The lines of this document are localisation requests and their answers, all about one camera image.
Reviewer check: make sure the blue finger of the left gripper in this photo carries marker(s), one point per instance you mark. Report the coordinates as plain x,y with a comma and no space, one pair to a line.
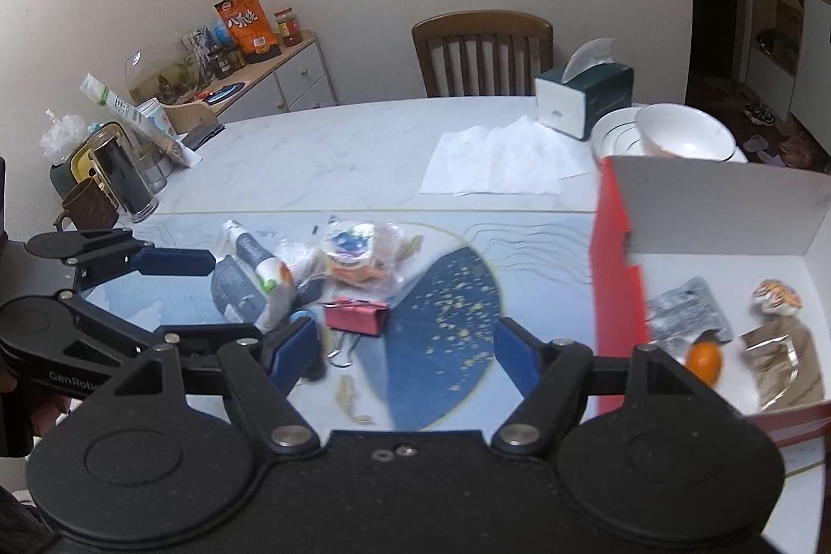
168,262

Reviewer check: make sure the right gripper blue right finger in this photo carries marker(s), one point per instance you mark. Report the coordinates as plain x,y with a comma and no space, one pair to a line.
550,378

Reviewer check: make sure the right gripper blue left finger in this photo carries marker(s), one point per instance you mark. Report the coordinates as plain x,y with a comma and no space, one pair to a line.
258,377

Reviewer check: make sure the orange tangerine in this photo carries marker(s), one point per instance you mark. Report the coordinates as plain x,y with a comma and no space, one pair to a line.
704,359

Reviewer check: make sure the cartoon face plush toy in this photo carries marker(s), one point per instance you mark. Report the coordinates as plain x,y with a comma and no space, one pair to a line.
775,297

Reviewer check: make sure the small blue label bottle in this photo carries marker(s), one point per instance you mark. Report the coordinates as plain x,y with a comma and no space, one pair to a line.
310,350

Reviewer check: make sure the glass jar dark contents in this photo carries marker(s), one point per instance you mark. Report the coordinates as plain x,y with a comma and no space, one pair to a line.
114,162

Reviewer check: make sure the dark brown mug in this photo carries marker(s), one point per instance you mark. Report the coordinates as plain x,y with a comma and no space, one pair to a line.
88,208

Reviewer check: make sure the pink binder clip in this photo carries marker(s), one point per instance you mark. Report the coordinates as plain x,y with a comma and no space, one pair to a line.
363,317

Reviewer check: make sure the silver foil packet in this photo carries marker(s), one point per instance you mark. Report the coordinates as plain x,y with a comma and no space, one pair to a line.
685,315

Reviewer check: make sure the bagged cartoon snack cake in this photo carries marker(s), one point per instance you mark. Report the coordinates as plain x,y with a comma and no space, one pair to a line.
367,255

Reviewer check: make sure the red cardboard box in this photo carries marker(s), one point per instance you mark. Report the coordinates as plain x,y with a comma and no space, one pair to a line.
694,254

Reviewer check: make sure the white paper napkins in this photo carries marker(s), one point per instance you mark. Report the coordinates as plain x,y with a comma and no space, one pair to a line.
524,158

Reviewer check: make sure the white wooden sideboard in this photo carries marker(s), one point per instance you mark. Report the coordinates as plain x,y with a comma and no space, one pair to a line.
296,80

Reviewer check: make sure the brown foil packet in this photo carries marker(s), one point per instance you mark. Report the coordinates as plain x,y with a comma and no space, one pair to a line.
784,362

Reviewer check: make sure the stacked white plates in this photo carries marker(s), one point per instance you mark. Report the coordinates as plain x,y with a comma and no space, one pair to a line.
616,135

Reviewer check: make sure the orange snack bag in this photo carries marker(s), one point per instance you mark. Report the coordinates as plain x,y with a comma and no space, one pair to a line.
247,23

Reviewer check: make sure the red lid sauce jar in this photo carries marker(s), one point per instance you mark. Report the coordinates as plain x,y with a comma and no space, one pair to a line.
288,27

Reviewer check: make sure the white bowl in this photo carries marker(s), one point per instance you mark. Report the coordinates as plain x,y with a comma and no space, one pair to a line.
675,130

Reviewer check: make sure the green white tissue box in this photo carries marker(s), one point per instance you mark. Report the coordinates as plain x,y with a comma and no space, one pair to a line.
571,99

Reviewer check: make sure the wooden dining chair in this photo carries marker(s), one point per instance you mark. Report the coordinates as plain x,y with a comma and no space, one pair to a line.
483,52

